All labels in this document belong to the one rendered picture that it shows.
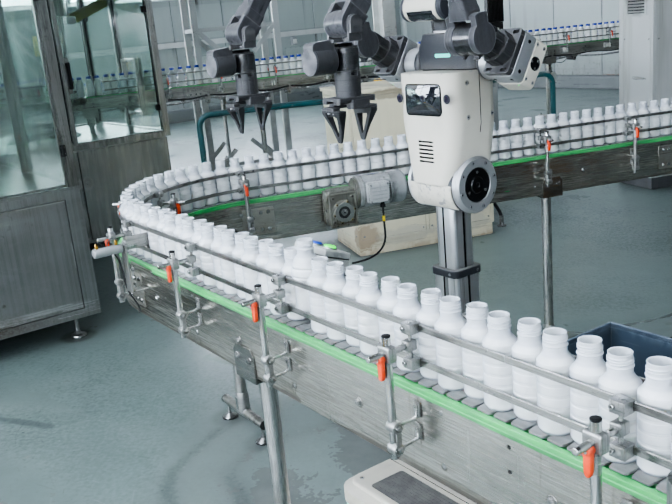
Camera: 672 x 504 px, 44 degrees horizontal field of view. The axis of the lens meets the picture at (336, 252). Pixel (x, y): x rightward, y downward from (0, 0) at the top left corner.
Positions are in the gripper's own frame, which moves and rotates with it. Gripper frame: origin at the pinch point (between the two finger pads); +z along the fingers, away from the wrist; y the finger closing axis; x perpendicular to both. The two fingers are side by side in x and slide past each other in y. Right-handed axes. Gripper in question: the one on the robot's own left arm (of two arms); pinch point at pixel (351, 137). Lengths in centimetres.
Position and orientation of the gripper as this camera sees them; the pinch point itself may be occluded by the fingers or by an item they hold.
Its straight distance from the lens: 186.8
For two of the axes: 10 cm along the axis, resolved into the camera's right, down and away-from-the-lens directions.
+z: 0.8, 9.6, 2.7
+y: 8.2, -2.1, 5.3
